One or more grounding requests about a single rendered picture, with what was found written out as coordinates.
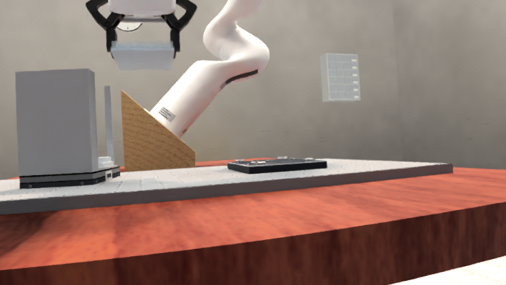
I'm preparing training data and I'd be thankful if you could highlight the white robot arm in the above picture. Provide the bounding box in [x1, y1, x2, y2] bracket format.
[148, 0, 269, 140]

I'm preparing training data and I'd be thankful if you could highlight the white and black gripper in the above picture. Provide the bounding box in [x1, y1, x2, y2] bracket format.
[85, 0, 197, 59]

